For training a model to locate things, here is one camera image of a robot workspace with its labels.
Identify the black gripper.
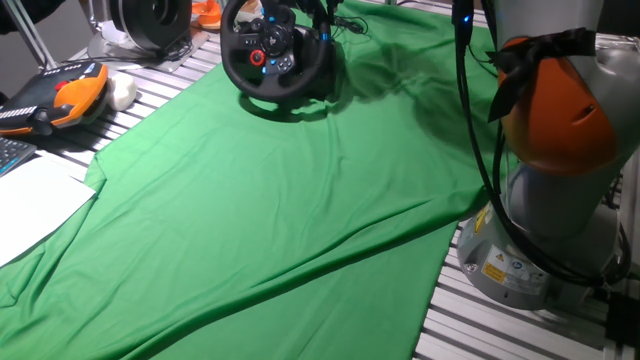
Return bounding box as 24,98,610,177
299,0,346,40

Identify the black racing steering wheel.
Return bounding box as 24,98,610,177
219,0,337,104

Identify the black steering wheel base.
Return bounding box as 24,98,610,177
294,24,347,101

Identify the orange plastic object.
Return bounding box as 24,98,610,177
191,0,224,31

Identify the white rounded lump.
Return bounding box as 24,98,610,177
105,71,139,112

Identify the green cloth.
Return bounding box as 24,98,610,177
0,0,507,360

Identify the thin grey metal rod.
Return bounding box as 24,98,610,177
77,0,105,40

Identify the orange and black teach pendant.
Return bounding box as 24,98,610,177
0,60,110,137

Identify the black computer keyboard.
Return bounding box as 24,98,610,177
0,135,39,179

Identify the white paper sheet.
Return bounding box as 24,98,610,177
0,155,97,269

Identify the black steering wheel cable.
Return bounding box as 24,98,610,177
332,14,370,36

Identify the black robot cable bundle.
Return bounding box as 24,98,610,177
451,0,632,289

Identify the wide black arm strap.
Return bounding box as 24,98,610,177
485,27,599,124

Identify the grey metal frame post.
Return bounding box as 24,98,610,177
3,0,58,70

